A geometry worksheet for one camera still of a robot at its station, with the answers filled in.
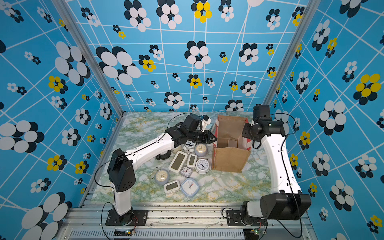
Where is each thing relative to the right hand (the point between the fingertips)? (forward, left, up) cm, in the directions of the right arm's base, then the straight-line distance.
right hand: (251, 132), depth 76 cm
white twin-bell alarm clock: (-9, +25, -21) cm, 34 cm away
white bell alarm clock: (+4, +34, -21) cm, 40 cm away
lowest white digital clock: (-21, +42, -22) cm, 52 cm away
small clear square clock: (-12, +35, -23) cm, 43 cm away
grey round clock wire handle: (-15, +49, -21) cm, 55 cm away
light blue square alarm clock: (-21, +32, -22) cm, 45 cm away
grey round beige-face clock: (+3, +26, -22) cm, 35 cm away
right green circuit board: (-40, 0, -26) cm, 48 cm away
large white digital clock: (-7, +40, -21) cm, 46 cm away
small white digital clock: (-5, +32, -23) cm, 39 cm away
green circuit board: (-41, +64, -27) cm, 81 cm away
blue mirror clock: (+9, +4, -24) cm, 26 cm away
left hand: (-2, +17, -2) cm, 17 cm away
